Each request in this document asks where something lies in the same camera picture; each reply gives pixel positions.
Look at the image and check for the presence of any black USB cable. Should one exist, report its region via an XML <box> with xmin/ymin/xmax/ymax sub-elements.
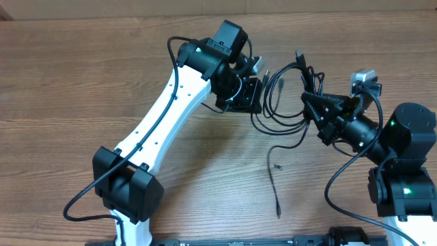
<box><xmin>251</xmin><ymin>49</ymin><xmax>326</xmax><ymax>219</ymax></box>

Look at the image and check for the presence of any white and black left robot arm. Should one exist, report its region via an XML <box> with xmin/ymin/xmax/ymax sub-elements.
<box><xmin>92</xmin><ymin>20</ymin><xmax>262</xmax><ymax>245</ymax></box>

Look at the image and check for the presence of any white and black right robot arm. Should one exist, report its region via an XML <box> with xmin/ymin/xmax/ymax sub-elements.
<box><xmin>301</xmin><ymin>92</ymin><xmax>436</xmax><ymax>245</ymax></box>

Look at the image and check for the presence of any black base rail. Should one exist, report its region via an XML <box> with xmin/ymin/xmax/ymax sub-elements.
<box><xmin>85</xmin><ymin>226</ymin><xmax>389</xmax><ymax>246</ymax></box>

